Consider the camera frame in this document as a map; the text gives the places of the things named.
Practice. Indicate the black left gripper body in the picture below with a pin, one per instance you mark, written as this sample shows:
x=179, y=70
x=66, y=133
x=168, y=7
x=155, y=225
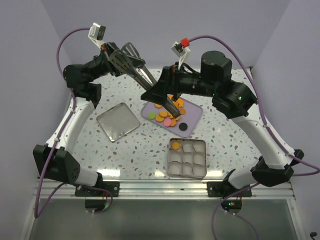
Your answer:
x=103, y=64

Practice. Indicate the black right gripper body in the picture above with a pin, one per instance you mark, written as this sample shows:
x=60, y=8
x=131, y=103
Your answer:
x=183, y=82

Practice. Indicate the orange flower cookie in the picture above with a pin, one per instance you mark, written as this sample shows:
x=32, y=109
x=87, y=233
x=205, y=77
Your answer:
x=176, y=145

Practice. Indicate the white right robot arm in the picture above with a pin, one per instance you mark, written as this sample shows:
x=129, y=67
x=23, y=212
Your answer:
x=238, y=103

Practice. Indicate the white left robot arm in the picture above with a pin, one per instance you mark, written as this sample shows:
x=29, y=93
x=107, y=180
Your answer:
x=54, y=159

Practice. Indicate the orange fish cookie right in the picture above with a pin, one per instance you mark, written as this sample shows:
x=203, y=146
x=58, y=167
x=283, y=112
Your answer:
x=179, y=103

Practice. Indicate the orange round cookie middle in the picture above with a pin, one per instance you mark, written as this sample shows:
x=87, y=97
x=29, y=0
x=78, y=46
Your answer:
x=163, y=114

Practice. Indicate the brown chip cookie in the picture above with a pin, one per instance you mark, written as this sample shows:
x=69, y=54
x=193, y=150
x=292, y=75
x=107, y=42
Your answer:
x=182, y=111

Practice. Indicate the orange fish cookie middle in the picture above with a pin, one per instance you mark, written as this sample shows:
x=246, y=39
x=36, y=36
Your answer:
x=171, y=116

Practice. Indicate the orange plain cookie bottom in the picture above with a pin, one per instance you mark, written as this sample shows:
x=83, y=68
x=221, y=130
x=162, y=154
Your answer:
x=173, y=122

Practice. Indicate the orange round cookie lower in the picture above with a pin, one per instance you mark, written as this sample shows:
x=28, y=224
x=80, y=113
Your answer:
x=159, y=118

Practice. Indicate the pink round cookie lower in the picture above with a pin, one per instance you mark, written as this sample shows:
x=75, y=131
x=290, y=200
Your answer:
x=167, y=122

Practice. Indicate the green round cookie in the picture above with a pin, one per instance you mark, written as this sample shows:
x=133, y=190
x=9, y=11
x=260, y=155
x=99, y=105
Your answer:
x=151, y=115

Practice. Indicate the black sandwich cookie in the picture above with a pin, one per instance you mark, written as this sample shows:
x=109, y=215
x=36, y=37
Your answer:
x=183, y=126

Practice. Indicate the lilac plastic tray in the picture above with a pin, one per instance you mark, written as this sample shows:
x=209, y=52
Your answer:
x=191, y=117

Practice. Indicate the silver tin lid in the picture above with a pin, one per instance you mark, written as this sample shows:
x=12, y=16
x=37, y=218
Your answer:
x=118, y=121

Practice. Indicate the square cookie tin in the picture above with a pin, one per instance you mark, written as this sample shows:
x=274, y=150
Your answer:
x=188, y=162

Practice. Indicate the aluminium mounting rail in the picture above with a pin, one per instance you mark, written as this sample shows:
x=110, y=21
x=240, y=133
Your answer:
x=190, y=189

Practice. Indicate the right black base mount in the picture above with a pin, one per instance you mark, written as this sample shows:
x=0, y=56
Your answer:
x=222, y=188

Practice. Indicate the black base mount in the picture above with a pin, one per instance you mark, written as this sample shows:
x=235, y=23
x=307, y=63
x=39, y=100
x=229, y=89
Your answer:
x=113, y=187
x=222, y=188

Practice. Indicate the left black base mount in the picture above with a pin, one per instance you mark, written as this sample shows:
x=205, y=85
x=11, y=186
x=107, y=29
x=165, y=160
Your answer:
x=113, y=187

